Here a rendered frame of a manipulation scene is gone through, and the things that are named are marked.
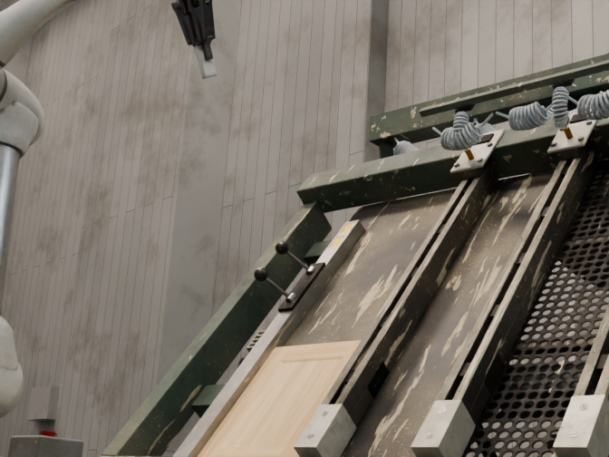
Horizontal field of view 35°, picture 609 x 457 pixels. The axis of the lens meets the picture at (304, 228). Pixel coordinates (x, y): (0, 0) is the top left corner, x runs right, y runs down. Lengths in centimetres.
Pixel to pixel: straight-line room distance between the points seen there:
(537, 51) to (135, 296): 380
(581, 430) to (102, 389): 676
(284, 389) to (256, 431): 14
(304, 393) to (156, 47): 689
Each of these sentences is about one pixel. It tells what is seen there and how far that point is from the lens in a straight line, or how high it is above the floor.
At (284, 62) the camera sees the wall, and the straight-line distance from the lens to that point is 807.
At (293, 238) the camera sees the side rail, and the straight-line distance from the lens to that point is 300.
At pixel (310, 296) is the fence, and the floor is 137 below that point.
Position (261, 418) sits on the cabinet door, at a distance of 230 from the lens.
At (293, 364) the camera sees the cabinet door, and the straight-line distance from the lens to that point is 242.
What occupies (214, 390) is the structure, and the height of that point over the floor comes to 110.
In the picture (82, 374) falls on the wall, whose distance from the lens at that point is 860.
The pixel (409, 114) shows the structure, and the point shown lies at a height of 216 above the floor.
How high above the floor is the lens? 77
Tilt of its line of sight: 17 degrees up
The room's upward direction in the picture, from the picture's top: 4 degrees clockwise
